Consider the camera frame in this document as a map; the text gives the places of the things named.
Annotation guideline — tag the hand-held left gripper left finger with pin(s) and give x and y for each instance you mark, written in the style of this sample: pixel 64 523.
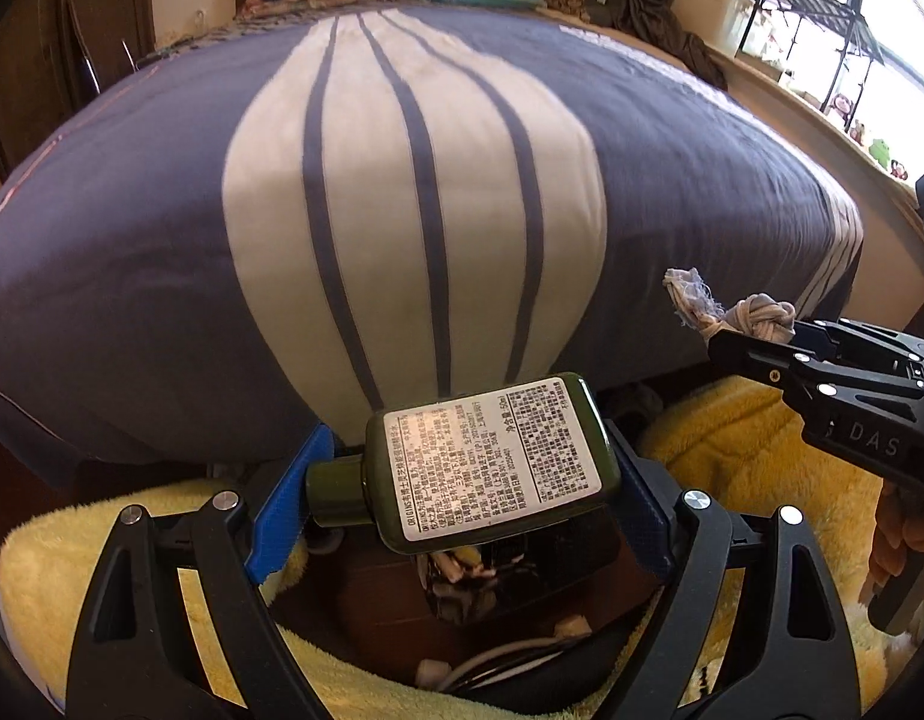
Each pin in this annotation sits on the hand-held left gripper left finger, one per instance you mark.
pixel 282 517

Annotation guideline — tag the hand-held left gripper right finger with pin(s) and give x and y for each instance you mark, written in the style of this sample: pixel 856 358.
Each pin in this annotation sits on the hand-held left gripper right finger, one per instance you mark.
pixel 646 517

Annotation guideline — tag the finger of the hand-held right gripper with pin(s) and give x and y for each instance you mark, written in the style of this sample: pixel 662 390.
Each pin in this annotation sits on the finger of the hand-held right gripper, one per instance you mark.
pixel 867 345
pixel 777 367

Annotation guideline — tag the dark green bottle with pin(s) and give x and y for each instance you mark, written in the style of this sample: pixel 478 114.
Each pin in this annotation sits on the dark green bottle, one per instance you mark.
pixel 469 465

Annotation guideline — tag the person's right hand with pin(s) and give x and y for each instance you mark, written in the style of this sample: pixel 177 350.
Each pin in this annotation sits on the person's right hand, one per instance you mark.
pixel 893 532

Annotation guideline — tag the black cardboard box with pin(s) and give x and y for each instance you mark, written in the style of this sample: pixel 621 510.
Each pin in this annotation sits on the black cardboard box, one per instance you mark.
pixel 552 562

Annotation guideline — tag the green frog figurine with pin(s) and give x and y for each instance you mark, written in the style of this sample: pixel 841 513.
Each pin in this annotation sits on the green frog figurine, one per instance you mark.
pixel 880 152

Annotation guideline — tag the purple white striped blanket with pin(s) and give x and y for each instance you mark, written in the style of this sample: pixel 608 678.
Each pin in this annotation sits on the purple white striped blanket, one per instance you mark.
pixel 132 240

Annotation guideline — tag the black metal rack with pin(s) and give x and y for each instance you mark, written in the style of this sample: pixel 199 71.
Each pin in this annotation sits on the black metal rack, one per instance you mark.
pixel 814 15

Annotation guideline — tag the white storage box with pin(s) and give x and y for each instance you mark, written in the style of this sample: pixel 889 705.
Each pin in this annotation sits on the white storage box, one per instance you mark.
pixel 713 11

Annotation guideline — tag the brown curtain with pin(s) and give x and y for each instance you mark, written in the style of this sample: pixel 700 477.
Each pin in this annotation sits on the brown curtain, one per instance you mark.
pixel 657 0

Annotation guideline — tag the grey patterned bed sheet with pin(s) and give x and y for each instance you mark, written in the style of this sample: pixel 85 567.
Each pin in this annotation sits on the grey patterned bed sheet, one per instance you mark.
pixel 207 34

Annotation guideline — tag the dark wooden wardrobe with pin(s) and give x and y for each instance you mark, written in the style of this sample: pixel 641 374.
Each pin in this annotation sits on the dark wooden wardrobe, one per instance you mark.
pixel 27 37

